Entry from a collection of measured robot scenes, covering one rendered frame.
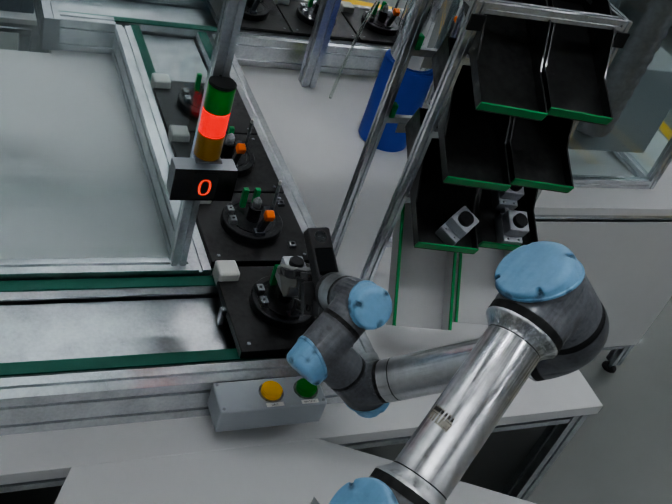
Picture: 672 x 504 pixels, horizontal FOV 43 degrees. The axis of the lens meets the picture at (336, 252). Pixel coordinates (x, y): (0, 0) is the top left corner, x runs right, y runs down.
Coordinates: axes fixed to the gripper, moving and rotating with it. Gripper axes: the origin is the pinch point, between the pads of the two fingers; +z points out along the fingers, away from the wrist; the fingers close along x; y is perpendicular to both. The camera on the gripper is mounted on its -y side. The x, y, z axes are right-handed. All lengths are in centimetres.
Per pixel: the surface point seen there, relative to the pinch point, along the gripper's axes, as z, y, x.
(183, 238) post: 13.5, -4.2, -19.0
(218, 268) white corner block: 12.2, 2.0, -11.9
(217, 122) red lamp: -8.4, -27.3, -19.1
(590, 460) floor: 70, 83, 146
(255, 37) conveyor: 102, -58, 27
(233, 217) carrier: 23.2, -7.7, -5.3
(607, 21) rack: -31, -49, 48
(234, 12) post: -15, -46, -19
